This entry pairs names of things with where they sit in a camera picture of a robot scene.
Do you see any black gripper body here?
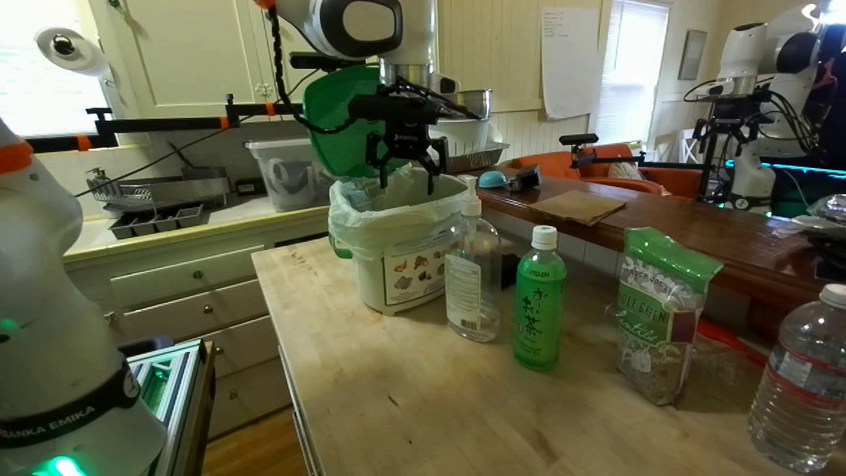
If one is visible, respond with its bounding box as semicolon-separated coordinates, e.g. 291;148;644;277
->
349;87;461;159

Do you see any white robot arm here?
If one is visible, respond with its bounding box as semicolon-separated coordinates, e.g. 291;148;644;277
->
255;0;461;185

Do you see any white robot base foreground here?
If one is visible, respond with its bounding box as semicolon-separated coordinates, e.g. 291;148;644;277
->
0;121;167;476

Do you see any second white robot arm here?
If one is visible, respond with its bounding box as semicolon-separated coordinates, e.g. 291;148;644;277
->
685;21;822;211

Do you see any metal bowl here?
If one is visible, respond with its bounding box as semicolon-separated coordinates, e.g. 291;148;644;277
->
432;89;506;174

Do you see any green bin lid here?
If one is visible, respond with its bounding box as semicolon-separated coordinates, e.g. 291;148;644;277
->
304;66;382;179

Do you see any clear plastic storage tub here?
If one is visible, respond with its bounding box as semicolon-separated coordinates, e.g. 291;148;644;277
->
248;138;330;211

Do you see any white bin with liner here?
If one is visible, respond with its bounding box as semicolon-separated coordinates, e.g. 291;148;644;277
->
328;167;476;315

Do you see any clear plastic bottle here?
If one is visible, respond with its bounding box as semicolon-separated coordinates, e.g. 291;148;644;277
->
444;216;504;341

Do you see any brown paper bag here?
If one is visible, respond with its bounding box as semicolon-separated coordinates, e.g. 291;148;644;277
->
534;190;624;224

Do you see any green plastic bottle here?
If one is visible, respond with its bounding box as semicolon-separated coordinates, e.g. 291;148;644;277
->
514;224;567;370

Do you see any orange chair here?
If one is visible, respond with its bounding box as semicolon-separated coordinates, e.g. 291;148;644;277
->
506;146;702;199

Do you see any white kitchen drawer cabinet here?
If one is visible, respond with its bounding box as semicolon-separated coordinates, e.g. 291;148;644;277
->
65;199;326;436

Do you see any black ice cube tray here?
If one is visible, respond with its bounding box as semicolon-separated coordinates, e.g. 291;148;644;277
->
112;203;209;237

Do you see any green-topped snack bag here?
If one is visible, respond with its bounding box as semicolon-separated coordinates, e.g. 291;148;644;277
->
617;227;722;407

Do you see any black orange clamp bar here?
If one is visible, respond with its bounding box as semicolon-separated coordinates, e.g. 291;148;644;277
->
29;97;303;153

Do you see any paper towel roll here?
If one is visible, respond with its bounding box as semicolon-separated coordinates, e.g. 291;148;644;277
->
38;27;110;77

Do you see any brown wooden side table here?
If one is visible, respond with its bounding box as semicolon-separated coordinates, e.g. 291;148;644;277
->
480;174;846;347

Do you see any large clear water bottle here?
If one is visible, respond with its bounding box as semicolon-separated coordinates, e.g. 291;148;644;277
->
749;284;846;474

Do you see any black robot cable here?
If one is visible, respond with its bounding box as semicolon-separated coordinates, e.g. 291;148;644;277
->
263;5;374;141

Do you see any white wall paper sheet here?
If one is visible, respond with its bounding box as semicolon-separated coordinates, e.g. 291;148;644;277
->
542;5;600;118

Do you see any aluminium frame rail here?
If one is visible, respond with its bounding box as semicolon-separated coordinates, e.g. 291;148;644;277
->
131;338;214;476

